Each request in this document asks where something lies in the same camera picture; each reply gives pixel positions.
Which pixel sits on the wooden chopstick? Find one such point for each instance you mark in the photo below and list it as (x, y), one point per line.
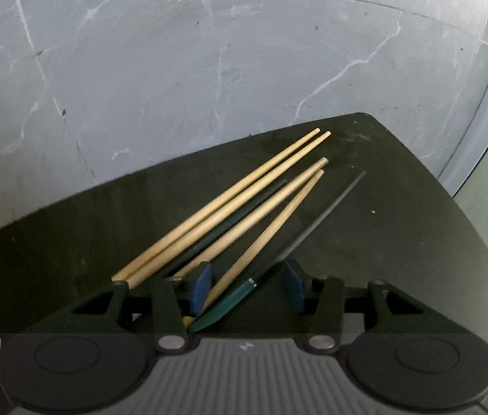
(265, 205)
(269, 235)
(215, 204)
(231, 207)

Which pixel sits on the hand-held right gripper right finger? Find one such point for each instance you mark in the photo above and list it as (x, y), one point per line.
(292, 287)

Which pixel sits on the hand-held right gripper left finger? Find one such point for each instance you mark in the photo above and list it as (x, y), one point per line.
(202, 287)

